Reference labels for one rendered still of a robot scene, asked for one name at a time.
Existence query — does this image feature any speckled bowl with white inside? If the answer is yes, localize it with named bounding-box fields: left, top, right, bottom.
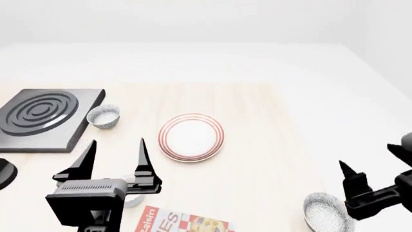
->
left=303, top=191, right=357, bottom=232
left=122, top=173, right=146, bottom=209
left=86, top=104, right=122, bottom=130

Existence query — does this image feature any black stove with ring burner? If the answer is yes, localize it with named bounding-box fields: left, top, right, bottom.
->
left=0, top=88, right=107, bottom=154

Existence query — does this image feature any dark grey right wrist camera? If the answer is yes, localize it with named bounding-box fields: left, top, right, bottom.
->
left=400, top=131, right=412, bottom=149

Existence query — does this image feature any white plate with red rings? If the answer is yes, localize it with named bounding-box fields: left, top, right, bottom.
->
left=157, top=113, right=225, bottom=164

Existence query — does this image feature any red printed cookies box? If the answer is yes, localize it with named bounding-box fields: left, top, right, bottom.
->
left=134, top=205, right=236, bottom=232

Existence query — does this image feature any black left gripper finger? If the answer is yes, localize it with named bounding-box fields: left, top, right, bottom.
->
left=133, top=137, right=164, bottom=185
left=52, top=139, right=98, bottom=182

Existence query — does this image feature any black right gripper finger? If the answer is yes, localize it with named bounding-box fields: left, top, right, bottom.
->
left=386, top=143, right=412, bottom=168
left=338, top=159, right=375, bottom=202

